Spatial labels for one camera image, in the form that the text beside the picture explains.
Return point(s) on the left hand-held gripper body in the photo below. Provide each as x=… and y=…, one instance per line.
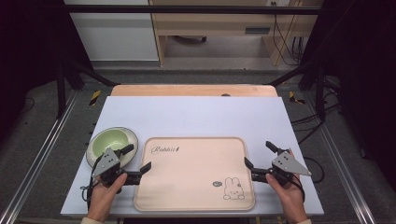
x=107, y=161

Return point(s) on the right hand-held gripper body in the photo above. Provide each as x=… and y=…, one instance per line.
x=288, y=165

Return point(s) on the green bowl with white rim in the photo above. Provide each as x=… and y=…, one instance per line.
x=109, y=140

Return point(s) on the pink tray with rabbit print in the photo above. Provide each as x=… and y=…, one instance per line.
x=193, y=174

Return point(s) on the person's right hand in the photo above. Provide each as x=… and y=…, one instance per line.
x=291, y=197

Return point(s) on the person's left hand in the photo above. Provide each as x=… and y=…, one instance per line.
x=104, y=197

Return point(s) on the yellow black hazard tape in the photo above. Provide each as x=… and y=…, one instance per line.
x=95, y=97
x=293, y=98

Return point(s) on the white table board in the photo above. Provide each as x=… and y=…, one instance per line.
x=202, y=118

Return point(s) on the black metal stand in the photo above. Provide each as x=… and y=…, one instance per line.
x=320, y=93
x=61, y=90

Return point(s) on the white cabinet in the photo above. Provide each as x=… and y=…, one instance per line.
x=115, y=37

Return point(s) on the black curtain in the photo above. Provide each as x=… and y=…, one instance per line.
x=364, y=77
x=28, y=46

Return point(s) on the light wooden desk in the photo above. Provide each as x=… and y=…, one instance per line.
x=218, y=26

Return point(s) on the aluminium floor rail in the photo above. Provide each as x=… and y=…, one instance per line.
x=342, y=168
x=34, y=161

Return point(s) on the black horizontal frame bar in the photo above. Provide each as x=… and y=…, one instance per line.
x=186, y=9

